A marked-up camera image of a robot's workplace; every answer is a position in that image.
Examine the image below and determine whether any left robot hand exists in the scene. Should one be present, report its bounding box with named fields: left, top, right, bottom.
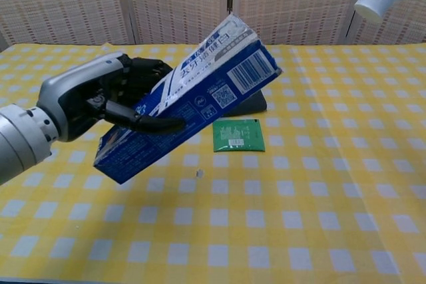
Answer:
left=36, top=51, right=186, bottom=142

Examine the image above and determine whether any blue white toothpaste box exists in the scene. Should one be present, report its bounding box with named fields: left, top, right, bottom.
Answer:
left=93, top=13, right=283, bottom=186

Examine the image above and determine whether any green sachet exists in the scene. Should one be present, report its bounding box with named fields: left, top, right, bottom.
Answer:
left=212, top=118, right=266, bottom=154

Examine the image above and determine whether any dark grey folded cloth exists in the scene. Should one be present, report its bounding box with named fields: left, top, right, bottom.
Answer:
left=229, top=89, right=269, bottom=120

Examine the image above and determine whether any yellow white checked tablecloth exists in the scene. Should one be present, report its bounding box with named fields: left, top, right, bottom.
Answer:
left=0, top=42, right=426, bottom=284

